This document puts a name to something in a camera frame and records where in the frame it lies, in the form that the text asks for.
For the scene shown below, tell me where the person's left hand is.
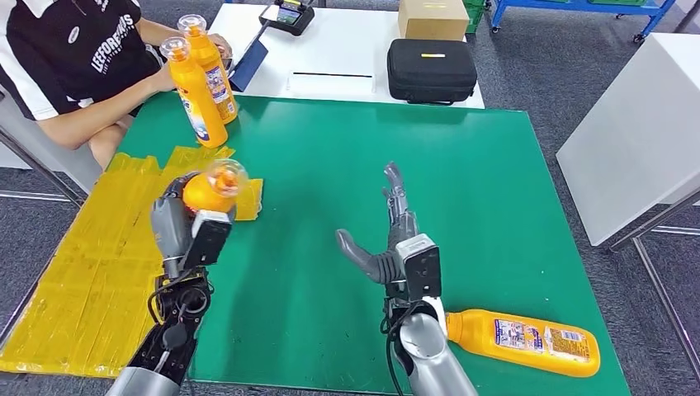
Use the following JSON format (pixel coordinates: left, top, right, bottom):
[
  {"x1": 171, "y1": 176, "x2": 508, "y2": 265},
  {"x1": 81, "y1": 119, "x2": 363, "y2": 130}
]
[{"x1": 209, "y1": 33, "x2": 234, "y2": 58}]

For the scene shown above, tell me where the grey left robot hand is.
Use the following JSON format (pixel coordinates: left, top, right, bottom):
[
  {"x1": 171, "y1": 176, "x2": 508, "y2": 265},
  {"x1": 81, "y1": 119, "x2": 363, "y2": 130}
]
[{"x1": 150, "y1": 172, "x2": 196, "y2": 262}]

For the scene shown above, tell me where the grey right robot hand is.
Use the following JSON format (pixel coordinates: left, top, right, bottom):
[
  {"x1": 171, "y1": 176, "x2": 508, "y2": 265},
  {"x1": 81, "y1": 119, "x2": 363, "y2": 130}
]
[{"x1": 335, "y1": 161, "x2": 420, "y2": 285}]

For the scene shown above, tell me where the person's right hand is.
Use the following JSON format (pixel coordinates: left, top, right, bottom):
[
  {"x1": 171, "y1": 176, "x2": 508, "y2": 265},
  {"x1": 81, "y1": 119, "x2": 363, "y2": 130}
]
[{"x1": 152, "y1": 65, "x2": 177, "y2": 93}]

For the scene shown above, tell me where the orange detergent bottle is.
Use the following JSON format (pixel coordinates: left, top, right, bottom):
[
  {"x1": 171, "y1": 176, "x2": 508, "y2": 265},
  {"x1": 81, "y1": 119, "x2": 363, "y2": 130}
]
[
  {"x1": 177, "y1": 14, "x2": 239, "y2": 125},
  {"x1": 445, "y1": 309, "x2": 602, "y2": 379},
  {"x1": 159, "y1": 36, "x2": 229, "y2": 149},
  {"x1": 182, "y1": 158, "x2": 250, "y2": 215}
]

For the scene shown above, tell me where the blue tablet cover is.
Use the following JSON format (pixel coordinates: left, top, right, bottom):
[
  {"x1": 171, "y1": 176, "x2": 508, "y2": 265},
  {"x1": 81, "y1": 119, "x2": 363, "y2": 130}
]
[{"x1": 229, "y1": 26, "x2": 270, "y2": 93}]

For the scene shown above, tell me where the black remote controller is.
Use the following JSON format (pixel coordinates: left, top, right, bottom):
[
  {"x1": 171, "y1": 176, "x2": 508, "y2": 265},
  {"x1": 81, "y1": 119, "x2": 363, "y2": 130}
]
[{"x1": 258, "y1": 0, "x2": 316, "y2": 37}]

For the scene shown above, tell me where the person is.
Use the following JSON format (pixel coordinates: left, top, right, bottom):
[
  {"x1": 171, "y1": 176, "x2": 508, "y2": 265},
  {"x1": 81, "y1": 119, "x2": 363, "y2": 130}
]
[{"x1": 0, "y1": 0, "x2": 234, "y2": 172}]

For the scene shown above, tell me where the yellow taped cardboard mat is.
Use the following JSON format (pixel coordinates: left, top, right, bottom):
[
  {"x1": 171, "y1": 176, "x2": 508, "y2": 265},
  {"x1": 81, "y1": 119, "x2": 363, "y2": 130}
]
[{"x1": 0, "y1": 144, "x2": 265, "y2": 380}]

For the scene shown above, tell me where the black pen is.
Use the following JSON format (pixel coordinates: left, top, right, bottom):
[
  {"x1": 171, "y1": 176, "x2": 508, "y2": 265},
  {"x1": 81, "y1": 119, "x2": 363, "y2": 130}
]
[{"x1": 293, "y1": 72, "x2": 374, "y2": 79}]

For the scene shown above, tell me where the white table with metal legs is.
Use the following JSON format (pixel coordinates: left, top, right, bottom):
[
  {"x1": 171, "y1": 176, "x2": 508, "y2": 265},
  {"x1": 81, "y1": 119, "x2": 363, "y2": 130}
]
[
  {"x1": 0, "y1": 90, "x2": 105, "y2": 209},
  {"x1": 556, "y1": 32, "x2": 700, "y2": 384}
]

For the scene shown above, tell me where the black zip carrying case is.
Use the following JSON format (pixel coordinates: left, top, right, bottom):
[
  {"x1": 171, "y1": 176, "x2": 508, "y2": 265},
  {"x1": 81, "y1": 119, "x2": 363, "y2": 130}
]
[{"x1": 386, "y1": 38, "x2": 479, "y2": 106}]

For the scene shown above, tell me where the brown cardboard box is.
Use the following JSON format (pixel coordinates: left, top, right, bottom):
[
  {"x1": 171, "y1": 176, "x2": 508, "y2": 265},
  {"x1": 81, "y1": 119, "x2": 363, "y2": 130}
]
[{"x1": 398, "y1": 0, "x2": 471, "y2": 42}]

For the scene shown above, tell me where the blue wheeled metal rack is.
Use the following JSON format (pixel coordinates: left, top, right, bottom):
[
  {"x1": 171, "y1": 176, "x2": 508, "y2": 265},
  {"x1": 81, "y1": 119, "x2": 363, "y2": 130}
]
[{"x1": 489, "y1": 0, "x2": 678, "y2": 45}]

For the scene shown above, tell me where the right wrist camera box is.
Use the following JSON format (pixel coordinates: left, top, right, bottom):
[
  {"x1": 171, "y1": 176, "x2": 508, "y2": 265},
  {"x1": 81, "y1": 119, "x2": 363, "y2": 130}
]
[{"x1": 395, "y1": 233, "x2": 443, "y2": 302}]

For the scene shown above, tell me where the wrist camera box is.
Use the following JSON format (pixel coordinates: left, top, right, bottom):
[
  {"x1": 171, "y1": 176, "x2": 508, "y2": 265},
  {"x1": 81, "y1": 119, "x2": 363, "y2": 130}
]
[
  {"x1": 395, "y1": 233, "x2": 443, "y2": 302},
  {"x1": 182, "y1": 209, "x2": 234, "y2": 269}
]

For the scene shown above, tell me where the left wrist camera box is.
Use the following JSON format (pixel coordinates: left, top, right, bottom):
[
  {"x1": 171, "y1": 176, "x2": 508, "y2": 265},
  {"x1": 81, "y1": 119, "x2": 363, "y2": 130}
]
[{"x1": 182, "y1": 209, "x2": 234, "y2": 269}]

